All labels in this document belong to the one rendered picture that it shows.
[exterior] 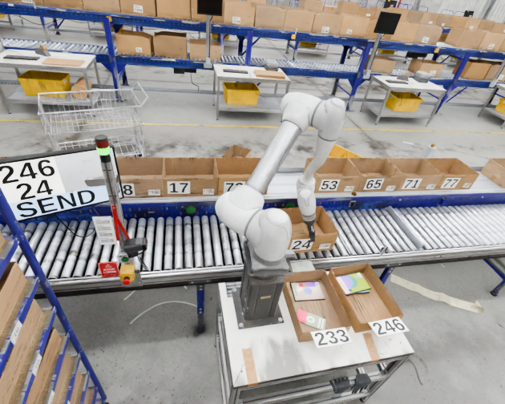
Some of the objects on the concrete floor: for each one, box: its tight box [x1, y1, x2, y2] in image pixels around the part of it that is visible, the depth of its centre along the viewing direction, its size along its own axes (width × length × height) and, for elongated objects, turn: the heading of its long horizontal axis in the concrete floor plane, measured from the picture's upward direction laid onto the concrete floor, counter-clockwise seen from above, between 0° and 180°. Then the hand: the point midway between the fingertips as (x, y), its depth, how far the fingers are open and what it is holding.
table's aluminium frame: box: [214, 285, 411, 404], centre depth 196 cm, size 100×58×72 cm, turn 94°
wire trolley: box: [38, 82, 149, 157], centre depth 351 cm, size 107×56×103 cm, turn 110°
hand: (312, 237), depth 202 cm, fingers closed
